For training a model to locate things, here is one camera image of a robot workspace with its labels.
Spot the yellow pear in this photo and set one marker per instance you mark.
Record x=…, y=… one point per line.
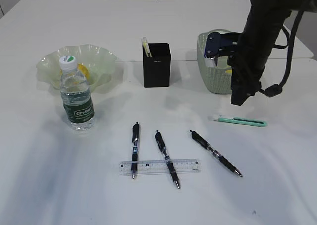
x=84, y=71

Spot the pale green wavy plate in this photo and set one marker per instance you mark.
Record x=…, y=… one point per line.
x=99, y=62

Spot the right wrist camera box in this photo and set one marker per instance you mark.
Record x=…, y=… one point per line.
x=218, y=45

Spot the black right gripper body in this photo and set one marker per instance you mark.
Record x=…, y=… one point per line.
x=245, y=80

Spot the black square pen holder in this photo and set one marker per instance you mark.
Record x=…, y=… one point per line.
x=156, y=69

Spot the black pen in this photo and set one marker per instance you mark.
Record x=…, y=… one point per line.
x=135, y=141
x=169, y=162
x=222, y=159

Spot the yellow utility knife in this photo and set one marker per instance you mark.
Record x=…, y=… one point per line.
x=146, y=46

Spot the clear water bottle green label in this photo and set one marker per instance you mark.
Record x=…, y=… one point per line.
x=76, y=95

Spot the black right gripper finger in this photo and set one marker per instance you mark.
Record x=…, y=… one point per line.
x=239, y=95

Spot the green utility knife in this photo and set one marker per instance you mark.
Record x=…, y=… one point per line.
x=240, y=121

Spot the clear plastic ruler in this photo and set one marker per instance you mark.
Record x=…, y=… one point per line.
x=148, y=167

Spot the pale green woven basket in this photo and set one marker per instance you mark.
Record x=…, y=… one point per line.
x=215, y=79

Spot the black blue right robot arm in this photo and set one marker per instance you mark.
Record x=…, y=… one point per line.
x=254, y=46

